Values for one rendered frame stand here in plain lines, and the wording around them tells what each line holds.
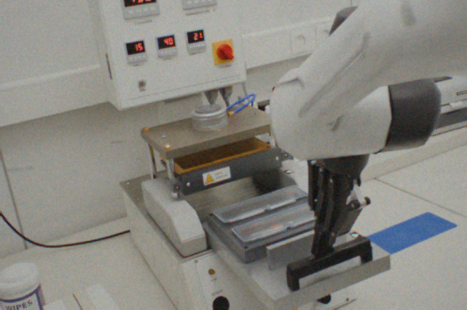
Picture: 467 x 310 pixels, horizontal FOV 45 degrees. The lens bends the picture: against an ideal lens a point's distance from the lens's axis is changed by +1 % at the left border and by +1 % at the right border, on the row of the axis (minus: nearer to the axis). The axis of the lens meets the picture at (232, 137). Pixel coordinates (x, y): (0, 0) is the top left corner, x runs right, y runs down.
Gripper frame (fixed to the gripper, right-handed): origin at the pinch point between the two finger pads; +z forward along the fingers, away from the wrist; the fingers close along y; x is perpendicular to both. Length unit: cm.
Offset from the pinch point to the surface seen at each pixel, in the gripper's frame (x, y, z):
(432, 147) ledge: 83, -50, 44
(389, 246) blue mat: 36, -17, 36
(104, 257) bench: -25, -53, 49
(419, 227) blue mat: 47, -19, 36
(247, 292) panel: -6.0, -11.6, 24.4
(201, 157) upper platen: -4.5, -37.3, 10.3
